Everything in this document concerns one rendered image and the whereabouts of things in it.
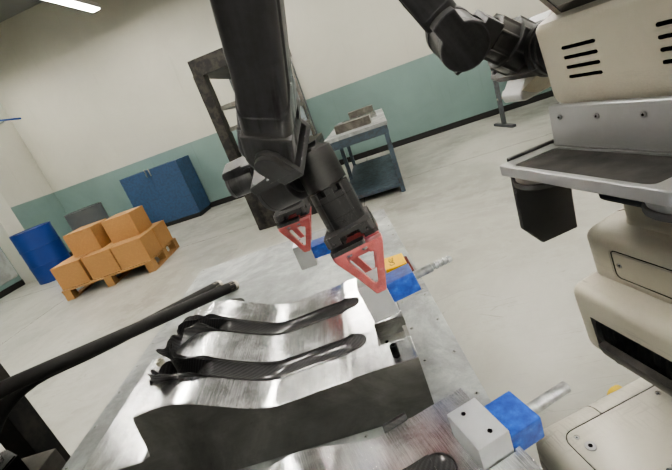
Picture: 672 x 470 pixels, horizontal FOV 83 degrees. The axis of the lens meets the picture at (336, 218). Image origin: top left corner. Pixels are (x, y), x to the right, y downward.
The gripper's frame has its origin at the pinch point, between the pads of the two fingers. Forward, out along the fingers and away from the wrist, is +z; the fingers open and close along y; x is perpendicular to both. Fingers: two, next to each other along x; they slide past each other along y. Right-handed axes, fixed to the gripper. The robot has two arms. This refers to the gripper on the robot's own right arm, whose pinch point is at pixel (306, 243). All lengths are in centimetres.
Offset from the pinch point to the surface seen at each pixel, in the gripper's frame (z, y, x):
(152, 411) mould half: 1.6, 36.3, -20.3
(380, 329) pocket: 7.8, 26.7, 10.0
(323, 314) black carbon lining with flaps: 7.2, 17.9, 1.0
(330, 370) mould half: 6.8, 33.3, 2.2
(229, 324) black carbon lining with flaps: 3.0, 17.8, -15.0
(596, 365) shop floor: 97, -38, 74
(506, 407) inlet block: 9, 45, 21
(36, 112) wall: -200, -688, -504
